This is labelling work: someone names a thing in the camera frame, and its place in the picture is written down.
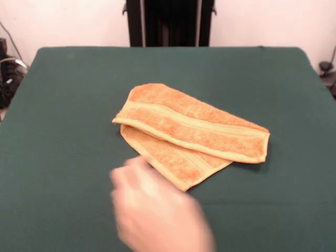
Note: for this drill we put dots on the black box with red light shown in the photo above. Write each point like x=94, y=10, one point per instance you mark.
x=2, y=46

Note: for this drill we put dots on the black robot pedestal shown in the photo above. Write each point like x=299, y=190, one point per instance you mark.
x=170, y=23

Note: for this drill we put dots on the dark green table cloth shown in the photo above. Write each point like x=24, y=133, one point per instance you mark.
x=262, y=210

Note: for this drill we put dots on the tan terry towel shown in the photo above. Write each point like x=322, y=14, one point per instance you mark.
x=197, y=126

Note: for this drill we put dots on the person's hand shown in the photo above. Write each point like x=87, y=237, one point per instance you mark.
x=157, y=215

